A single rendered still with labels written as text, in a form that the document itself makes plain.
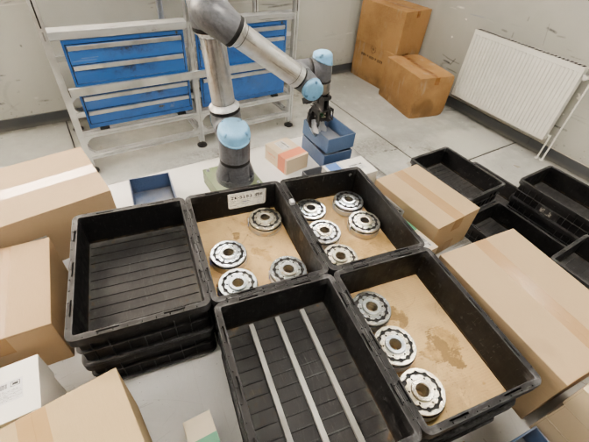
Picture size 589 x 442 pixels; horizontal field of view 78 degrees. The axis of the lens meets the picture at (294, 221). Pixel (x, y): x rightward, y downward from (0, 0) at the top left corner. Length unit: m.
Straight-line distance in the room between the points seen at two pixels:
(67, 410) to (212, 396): 0.32
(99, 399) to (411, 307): 0.75
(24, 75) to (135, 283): 2.77
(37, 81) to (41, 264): 2.63
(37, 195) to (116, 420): 0.76
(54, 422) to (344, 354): 0.59
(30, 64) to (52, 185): 2.33
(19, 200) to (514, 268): 1.44
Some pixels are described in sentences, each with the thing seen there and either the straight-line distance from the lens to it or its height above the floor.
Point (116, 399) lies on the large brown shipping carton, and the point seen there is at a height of 0.90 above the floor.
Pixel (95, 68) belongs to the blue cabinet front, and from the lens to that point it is 2.73.
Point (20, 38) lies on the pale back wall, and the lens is 3.56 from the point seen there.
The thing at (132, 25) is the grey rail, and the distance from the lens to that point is 2.69.
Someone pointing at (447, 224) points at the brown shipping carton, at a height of 0.86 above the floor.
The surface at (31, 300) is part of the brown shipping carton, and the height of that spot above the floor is 0.86.
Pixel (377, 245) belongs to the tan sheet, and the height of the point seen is 0.83.
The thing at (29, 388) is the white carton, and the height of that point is 0.88.
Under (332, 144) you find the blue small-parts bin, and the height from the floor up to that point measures 0.83.
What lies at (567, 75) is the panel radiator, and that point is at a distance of 3.71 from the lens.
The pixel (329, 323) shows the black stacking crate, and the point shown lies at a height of 0.83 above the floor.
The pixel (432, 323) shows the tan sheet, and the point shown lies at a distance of 1.04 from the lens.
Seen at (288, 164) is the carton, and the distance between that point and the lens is 1.58.
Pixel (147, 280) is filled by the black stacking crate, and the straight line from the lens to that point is 1.07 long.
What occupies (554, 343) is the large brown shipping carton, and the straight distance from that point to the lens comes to 1.08.
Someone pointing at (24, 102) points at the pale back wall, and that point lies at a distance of 3.73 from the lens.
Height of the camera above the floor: 1.64
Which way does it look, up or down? 43 degrees down
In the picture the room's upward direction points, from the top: 6 degrees clockwise
